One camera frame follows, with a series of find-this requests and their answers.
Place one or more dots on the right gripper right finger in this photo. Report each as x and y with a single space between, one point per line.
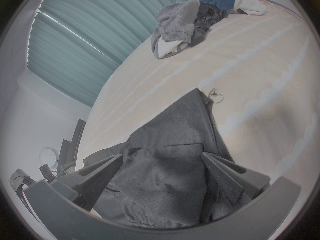
230 184

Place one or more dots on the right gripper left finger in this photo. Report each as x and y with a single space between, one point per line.
100 184

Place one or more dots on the black T-shirt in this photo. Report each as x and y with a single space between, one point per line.
170 159

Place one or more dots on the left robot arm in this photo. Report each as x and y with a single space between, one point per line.
18 177

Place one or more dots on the bed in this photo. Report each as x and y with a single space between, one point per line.
250 71

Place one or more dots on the pile of clothes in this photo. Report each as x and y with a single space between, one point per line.
180 24

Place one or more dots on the black chest of drawers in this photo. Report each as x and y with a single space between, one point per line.
72 144

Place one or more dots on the round white ceiling lamp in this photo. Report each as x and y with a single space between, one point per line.
48 156

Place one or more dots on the blue-green curtain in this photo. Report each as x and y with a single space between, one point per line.
70 66
112 14

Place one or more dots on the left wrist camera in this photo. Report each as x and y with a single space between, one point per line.
45 171

